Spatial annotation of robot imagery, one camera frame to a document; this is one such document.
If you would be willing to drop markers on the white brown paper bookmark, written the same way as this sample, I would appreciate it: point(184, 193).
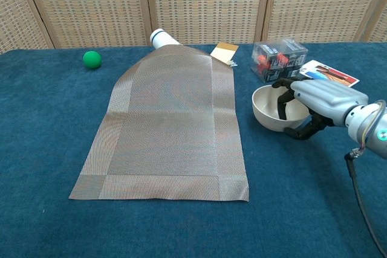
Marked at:
point(225, 52)

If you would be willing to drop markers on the green ball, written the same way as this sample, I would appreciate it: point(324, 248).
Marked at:
point(92, 59)

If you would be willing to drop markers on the clear box with red toys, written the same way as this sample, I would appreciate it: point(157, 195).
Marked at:
point(278, 61)

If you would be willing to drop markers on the printed picture card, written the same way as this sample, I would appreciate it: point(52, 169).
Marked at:
point(332, 73)

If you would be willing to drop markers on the blue table cloth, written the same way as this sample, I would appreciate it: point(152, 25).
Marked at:
point(45, 149)

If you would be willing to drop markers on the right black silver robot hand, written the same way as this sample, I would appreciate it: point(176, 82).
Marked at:
point(329, 98)

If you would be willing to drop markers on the woven wooden folding screen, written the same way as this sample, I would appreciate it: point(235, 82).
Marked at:
point(193, 4)

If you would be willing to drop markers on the brown woven placemat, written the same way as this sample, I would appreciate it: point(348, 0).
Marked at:
point(169, 125)

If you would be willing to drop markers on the white paper cup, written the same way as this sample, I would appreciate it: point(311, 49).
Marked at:
point(161, 39)

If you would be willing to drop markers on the beige bowl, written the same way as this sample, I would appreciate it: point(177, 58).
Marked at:
point(269, 116)

